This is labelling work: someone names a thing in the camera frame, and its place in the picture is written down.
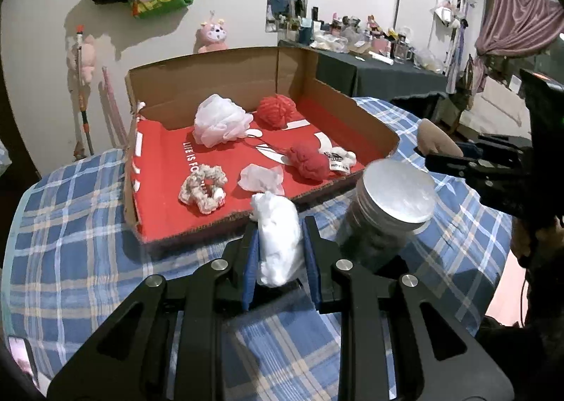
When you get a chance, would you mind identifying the pink plush on mop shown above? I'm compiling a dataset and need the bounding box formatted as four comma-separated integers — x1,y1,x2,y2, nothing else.
67,34,97,85

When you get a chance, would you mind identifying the white tissue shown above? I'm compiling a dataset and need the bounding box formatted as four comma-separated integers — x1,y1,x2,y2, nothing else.
238,164,285,196

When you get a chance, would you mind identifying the beige floral scrunchie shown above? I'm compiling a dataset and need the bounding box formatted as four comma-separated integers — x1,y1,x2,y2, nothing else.
178,164,227,215

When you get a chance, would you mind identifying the white sock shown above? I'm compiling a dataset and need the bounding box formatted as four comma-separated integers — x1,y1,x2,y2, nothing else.
251,192,305,288

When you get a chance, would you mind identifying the white refrigerator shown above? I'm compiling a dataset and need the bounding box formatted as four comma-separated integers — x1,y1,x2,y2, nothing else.
395,0,457,61

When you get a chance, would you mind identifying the orange handled mop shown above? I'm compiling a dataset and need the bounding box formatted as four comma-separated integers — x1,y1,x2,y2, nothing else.
75,26,94,156

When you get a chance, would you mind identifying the beige round cushion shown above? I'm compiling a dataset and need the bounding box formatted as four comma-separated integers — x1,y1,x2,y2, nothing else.
417,118,464,157

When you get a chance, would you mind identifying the white device with round dial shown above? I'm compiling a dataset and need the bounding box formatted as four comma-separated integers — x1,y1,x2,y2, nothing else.
8,335,39,388

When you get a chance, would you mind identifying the dark green covered side table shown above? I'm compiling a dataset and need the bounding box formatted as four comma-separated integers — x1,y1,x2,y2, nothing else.
278,40,446,101

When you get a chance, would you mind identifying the pink curtain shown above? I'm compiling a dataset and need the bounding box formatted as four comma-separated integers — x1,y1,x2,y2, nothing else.
471,0,563,95

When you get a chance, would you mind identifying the glass jar with metal lid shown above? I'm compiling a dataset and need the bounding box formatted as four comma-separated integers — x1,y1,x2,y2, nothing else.
336,158,437,272

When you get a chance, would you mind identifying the red mesh bath pouf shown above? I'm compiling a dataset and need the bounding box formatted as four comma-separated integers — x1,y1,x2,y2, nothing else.
256,95,297,130

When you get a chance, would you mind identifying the blue plaid tablecloth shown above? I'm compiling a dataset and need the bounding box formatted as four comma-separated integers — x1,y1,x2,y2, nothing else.
0,96,514,401

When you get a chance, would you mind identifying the pink plush toy on wall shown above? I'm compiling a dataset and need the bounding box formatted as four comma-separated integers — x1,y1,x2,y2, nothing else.
198,19,227,53

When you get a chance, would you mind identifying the cardboard box with red lining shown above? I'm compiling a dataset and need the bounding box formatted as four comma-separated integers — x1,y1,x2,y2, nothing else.
124,48,399,249

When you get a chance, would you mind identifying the red knitted toy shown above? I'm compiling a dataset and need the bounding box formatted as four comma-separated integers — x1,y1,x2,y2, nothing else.
286,142,331,181

